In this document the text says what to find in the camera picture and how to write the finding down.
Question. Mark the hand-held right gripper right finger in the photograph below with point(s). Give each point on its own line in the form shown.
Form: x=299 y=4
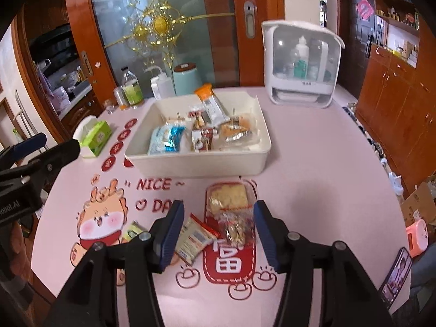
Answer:
x=266 y=232

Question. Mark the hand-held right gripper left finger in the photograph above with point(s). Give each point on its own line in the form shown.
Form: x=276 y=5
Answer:
x=170 y=235

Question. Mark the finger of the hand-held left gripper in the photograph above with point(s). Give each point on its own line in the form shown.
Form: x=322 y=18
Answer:
x=61 y=155
x=30 y=144

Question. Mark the clear nut bar packet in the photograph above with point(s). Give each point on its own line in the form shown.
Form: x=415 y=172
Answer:
x=235 y=230

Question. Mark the clear yellow cake packet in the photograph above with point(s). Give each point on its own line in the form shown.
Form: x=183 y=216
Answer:
x=228 y=196

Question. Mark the white plastic storage bin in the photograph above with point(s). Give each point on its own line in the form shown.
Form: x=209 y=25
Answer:
x=197 y=163

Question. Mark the pale blue white snack packet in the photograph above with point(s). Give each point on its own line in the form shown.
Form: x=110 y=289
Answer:
x=165 y=141

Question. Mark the clear fried puffs packet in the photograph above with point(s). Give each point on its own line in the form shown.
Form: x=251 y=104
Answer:
x=236 y=129

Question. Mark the orange white snack packet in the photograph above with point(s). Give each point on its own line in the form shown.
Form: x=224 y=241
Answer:
x=211 y=105

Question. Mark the person's left forearm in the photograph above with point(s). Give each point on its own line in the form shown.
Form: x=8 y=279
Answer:
x=13 y=255

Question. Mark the cream red edged snack packet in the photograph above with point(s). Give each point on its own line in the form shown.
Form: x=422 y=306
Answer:
x=194 y=242

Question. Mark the small green snack packet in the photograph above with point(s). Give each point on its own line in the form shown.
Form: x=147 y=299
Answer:
x=134 y=230

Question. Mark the green tissue box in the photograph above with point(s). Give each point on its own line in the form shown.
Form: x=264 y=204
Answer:
x=97 y=138

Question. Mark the small drinking glass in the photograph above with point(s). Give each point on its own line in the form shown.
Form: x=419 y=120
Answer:
x=109 y=107

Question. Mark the pink printed table cover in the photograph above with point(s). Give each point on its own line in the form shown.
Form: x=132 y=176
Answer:
x=323 y=177

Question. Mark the glass jar with metal lid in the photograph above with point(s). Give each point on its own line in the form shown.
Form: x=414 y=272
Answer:
x=120 y=98

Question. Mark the kitchen dish rack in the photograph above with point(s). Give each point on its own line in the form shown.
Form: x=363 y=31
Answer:
x=51 y=51

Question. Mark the glass bottle with green label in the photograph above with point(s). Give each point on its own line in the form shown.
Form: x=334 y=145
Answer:
x=133 y=90

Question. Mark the dark red date packet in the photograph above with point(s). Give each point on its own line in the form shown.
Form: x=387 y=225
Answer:
x=202 y=136

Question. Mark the white squeeze bottle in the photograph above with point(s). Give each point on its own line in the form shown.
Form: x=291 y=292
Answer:
x=161 y=87

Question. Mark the smartphone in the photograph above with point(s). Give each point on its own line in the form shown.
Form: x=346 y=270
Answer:
x=395 y=277

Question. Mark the white shoe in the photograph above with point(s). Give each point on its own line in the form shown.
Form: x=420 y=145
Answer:
x=395 y=183

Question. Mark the row of shoes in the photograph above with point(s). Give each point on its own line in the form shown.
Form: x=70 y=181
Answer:
x=369 y=139

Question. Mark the white countertop storage cabinet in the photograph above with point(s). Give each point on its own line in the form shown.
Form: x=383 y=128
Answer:
x=299 y=92

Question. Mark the light blue canister wooden lid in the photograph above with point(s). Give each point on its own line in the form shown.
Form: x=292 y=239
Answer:
x=186 y=80

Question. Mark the pink pig toy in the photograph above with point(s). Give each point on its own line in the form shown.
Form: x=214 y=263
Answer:
x=418 y=238

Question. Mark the cardboard box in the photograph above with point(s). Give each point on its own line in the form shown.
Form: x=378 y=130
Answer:
x=417 y=204

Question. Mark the person's leg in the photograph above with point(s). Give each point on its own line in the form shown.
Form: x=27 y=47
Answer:
x=422 y=272

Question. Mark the gold door ornament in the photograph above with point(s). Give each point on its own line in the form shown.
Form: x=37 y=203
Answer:
x=160 y=24

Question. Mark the teal label bottle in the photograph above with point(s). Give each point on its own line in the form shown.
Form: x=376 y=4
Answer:
x=300 y=68

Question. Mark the frosted glass sliding door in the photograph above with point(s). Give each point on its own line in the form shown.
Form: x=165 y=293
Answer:
x=204 y=47

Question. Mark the brown wooden cabinets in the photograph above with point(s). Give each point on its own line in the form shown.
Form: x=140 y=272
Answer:
x=398 y=109

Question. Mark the white plastic bottle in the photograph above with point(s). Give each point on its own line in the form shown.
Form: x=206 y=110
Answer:
x=301 y=47

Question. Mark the dark entrance door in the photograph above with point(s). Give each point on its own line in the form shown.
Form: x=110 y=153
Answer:
x=351 y=47

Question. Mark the red diamond door decoration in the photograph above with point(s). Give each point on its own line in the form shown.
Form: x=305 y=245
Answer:
x=363 y=8

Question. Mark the wall shelf with small things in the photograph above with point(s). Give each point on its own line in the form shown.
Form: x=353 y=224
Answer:
x=398 y=37

